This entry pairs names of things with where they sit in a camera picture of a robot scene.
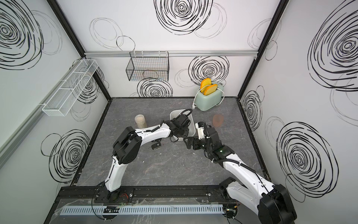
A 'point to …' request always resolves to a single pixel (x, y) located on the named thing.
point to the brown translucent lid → (217, 120)
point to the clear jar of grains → (141, 121)
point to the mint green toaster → (203, 102)
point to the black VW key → (156, 145)
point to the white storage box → (175, 113)
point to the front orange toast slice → (210, 89)
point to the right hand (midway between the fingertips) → (190, 139)
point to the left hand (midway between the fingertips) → (186, 132)
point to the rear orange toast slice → (206, 81)
